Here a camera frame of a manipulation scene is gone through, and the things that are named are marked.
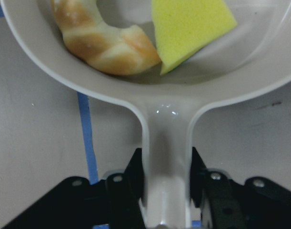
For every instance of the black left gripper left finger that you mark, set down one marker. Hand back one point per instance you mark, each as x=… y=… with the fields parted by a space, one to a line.
x=75 y=203

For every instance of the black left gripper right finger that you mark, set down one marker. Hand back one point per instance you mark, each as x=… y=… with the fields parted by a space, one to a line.
x=259 y=203

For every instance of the beige plastic dustpan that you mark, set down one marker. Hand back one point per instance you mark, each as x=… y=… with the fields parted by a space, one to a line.
x=251 y=60

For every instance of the twisted bread croissant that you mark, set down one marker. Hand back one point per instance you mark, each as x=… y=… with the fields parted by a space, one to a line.
x=108 y=49

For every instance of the yellow sponge piece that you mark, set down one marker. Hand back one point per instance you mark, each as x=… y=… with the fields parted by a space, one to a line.
x=183 y=27

